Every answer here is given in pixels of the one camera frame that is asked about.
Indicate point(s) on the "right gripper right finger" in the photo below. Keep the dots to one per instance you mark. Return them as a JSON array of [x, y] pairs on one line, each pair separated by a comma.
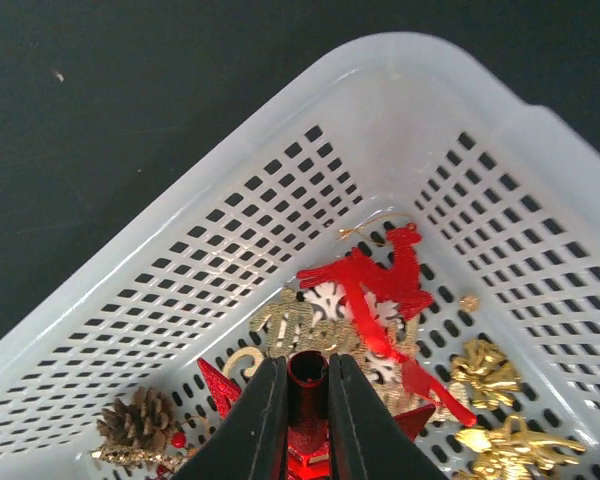
[[366, 441]]

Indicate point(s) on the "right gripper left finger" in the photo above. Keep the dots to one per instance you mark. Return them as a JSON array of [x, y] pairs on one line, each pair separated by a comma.
[[251, 442]]

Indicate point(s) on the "red glitter star topper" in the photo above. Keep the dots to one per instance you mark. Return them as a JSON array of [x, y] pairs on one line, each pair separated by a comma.
[[308, 444]]

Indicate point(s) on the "white perforated plastic basket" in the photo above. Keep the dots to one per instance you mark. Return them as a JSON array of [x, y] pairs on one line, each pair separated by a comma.
[[385, 130]]

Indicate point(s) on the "gold merry christmas sign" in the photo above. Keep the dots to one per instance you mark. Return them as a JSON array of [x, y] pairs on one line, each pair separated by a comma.
[[281, 321]]

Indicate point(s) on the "red berry sprig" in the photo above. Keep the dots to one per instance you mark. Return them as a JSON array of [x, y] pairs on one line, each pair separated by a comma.
[[180, 453]]

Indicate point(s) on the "red ribbon bow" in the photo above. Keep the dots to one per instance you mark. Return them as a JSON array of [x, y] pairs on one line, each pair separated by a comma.
[[414, 378]]

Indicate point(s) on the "brown pine cone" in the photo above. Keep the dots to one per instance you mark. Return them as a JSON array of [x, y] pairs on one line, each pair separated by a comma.
[[148, 422]]

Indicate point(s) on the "gold bow ornament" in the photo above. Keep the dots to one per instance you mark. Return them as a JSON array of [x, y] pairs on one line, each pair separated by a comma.
[[489, 373]]

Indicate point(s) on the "white snowflake ornament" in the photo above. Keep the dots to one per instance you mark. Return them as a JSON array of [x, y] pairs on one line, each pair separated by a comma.
[[331, 330]]

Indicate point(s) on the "red glitter reindeer ornament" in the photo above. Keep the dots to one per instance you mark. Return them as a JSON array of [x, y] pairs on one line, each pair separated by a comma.
[[400, 283]]

